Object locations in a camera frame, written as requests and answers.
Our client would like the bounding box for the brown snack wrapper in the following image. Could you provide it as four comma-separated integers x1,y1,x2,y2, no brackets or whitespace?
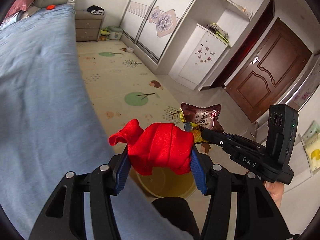
181,102,224,133

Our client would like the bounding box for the red cloth pouch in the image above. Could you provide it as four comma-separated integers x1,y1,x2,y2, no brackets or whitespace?
108,119,194,176

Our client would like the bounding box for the yellow trash bin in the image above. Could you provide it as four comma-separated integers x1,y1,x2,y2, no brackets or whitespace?
130,167,196,199

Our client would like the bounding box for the person's right hand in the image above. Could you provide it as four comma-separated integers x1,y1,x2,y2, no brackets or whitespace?
264,181,284,208

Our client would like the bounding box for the person's black-clad knee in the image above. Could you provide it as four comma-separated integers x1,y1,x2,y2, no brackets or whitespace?
152,197,200,239

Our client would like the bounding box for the blue bed sheet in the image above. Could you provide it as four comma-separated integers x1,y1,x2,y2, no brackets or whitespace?
0,4,196,240

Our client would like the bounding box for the brown wooden door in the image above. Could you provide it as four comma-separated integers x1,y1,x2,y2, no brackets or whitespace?
226,19,311,122

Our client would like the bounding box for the stack of books on cabinet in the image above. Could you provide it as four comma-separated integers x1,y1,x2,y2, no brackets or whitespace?
206,23,229,43

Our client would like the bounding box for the cream patterned play mat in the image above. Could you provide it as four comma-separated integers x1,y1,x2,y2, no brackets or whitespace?
76,39,226,156

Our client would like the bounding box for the white corner shelf cabinet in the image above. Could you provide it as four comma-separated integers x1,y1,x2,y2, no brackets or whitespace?
169,0,270,89

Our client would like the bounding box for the white sliding wardrobe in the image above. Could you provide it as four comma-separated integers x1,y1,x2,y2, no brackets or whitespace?
120,0,195,63

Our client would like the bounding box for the green white storage box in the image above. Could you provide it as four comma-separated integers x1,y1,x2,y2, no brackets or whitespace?
108,26,123,40

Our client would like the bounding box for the brown nightstand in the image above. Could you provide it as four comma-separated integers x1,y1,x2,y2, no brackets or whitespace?
75,10,105,42

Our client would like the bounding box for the black white clothes pile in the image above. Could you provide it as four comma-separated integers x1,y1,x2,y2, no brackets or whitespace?
87,5,105,15

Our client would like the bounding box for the small orange object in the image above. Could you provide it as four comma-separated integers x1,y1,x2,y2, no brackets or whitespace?
46,5,55,10

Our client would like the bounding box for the pink pillow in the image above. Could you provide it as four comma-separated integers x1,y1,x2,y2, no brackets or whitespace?
5,0,35,18

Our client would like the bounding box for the black camera module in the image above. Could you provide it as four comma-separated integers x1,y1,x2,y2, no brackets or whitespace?
266,104,298,172

